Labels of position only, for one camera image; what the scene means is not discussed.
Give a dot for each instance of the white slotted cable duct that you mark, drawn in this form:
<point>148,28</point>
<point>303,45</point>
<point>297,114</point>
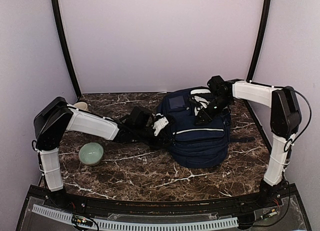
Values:
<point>121,222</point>

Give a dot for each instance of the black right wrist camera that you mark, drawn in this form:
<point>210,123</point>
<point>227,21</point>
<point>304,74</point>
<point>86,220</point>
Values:
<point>199,103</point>

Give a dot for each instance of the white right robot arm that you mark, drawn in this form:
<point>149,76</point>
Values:
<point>285,116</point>

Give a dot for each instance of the light green ceramic bowl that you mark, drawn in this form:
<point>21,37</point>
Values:
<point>91,154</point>

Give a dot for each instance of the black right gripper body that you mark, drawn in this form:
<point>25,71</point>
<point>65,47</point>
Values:
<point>211,116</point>

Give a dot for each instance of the navy blue student backpack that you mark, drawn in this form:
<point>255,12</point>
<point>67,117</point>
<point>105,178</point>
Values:
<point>196,147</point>

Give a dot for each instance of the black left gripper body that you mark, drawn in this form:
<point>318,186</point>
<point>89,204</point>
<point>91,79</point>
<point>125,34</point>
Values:
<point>154,145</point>

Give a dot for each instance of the black frame post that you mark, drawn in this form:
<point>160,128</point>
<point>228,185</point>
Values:
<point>64,47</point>
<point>259,40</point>

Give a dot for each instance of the black left frame post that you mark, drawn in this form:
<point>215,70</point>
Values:
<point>64,47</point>

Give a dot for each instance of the cream patterned ceramic mug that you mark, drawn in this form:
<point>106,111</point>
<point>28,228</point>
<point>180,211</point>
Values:
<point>82,106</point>

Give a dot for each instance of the black right frame post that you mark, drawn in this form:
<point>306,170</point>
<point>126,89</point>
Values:
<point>259,40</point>

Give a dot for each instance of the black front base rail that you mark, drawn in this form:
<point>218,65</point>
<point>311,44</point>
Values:
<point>99,207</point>

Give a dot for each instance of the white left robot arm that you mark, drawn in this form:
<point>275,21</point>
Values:
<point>59,118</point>

